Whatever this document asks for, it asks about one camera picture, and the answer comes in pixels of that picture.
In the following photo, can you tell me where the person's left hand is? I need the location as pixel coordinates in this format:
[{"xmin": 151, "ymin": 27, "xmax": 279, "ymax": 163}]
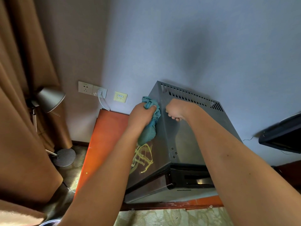
[{"xmin": 128, "ymin": 102, "xmax": 157, "ymax": 139}]

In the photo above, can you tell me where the person's right hand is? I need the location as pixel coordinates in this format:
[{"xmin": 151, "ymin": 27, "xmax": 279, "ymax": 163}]
[{"xmin": 165, "ymin": 99, "xmax": 203, "ymax": 125}]

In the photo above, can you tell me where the green blue cleaning cloth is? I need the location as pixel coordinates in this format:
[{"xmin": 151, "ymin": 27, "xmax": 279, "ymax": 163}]
[{"xmin": 137, "ymin": 96, "xmax": 161, "ymax": 146}]

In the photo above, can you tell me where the grey mini fridge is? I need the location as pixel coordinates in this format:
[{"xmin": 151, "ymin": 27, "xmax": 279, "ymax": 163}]
[{"xmin": 124, "ymin": 80, "xmax": 244, "ymax": 204}]

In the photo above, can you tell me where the person's left forearm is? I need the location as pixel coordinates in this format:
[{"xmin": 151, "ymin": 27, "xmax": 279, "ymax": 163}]
[{"xmin": 59, "ymin": 129, "xmax": 151, "ymax": 226}]

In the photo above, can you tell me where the person's right forearm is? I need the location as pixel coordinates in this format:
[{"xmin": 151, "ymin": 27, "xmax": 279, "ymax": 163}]
[{"xmin": 188, "ymin": 110, "xmax": 301, "ymax": 226}]

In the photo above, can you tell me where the grey metal lamp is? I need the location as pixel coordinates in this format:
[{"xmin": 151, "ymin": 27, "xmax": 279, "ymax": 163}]
[{"xmin": 26, "ymin": 86, "xmax": 77, "ymax": 168}]

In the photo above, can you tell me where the black television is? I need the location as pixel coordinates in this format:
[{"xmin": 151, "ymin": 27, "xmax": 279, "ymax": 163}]
[{"xmin": 258, "ymin": 113, "xmax": 301, "ymax": 154}]

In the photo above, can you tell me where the brown curtain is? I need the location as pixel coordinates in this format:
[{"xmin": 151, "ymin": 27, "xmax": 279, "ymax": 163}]
[{"xmin": 0, "ymin": 0, "xmax": 73, "ymax": 226}]

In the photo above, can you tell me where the round metal trash bin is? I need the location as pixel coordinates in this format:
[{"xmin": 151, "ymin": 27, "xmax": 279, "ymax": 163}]
[{"xmin": 40, "ymin": 218, "xmax": 61, "ymax": 226}]

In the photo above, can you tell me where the yellowish wall plate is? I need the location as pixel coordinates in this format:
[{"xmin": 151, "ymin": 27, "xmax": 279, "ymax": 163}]
[{"xmin": 114, "ymin": 91, "xmax": 128, "ymax": 103}]

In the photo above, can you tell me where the white plug cable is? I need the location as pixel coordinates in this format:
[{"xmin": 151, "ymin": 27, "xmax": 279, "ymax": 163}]
[{"xmin": 93, "ymin": 89, "xmax": 111, "ymax": 112}]

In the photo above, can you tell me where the white wall socket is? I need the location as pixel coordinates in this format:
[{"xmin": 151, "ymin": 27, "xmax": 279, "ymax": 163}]
[{"xmin": 78, "ymin": 81, "xmax": 108, "ymax": 99}]

